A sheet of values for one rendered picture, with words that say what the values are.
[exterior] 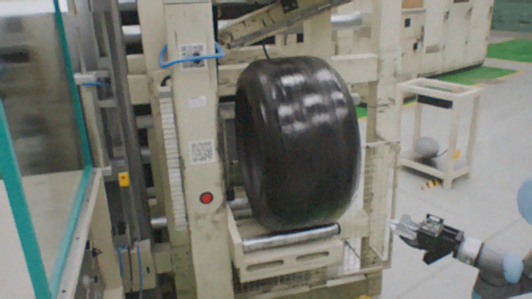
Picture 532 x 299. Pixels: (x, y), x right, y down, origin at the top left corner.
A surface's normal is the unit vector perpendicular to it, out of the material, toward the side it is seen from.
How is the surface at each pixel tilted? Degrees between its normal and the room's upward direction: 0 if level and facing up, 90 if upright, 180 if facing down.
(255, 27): 90
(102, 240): 90
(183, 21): 90
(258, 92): 50
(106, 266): 90
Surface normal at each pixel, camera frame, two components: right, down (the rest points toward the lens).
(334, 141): 0.22, 0.04
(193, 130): 0.25, 0.34
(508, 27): -0.81, 0.24
